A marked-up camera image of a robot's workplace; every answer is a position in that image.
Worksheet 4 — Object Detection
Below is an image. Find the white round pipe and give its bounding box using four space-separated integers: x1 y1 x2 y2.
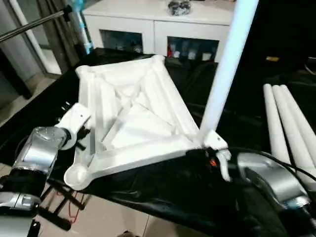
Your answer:
13 0 62 75

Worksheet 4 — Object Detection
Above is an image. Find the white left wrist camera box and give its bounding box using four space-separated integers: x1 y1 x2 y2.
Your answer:
54 103 92 150

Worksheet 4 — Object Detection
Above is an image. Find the clear bag of dark items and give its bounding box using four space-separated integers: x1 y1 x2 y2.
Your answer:
167 0 192 16

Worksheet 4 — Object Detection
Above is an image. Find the white plastic table top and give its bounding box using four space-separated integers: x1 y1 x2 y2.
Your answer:
63 54 205 191

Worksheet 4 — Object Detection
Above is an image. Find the grey brown curtain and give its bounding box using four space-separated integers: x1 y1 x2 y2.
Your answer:
37 0 82 72

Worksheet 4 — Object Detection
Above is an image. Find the white plastic table leg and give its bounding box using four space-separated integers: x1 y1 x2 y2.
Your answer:
272 85 316 191
263 83 291 165
199 0 260 143
280 84 316 139

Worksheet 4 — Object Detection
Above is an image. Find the white sideboard cabinet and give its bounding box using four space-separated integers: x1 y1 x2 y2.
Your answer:
82 0 239 62

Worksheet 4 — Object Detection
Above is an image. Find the red floor cable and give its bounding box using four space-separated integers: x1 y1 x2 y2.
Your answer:
55 190 79 223

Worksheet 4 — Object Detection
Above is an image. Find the black metal stand frame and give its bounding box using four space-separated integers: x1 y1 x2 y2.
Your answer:
37 185 87 232

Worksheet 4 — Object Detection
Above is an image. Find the black plastic mat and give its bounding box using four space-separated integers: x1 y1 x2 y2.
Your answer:
0 46 316 237

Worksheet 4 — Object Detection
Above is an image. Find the grey metal pole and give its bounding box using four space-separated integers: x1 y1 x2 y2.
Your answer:
0 6 72 42

